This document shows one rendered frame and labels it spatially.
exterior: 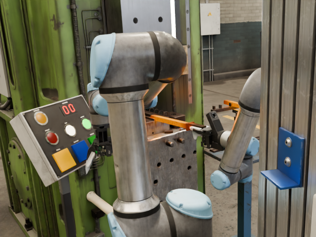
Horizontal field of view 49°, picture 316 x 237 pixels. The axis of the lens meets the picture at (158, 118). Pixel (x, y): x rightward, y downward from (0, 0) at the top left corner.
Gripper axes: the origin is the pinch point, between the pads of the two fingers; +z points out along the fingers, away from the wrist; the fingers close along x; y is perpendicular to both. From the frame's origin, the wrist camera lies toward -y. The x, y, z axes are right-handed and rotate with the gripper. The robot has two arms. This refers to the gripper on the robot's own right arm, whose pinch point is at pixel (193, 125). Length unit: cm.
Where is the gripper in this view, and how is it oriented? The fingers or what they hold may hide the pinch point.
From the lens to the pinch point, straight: 162.3
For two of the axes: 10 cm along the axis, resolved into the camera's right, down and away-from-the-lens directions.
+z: -6.0, -1.6, 7.9
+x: 8.0, -2.0, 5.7
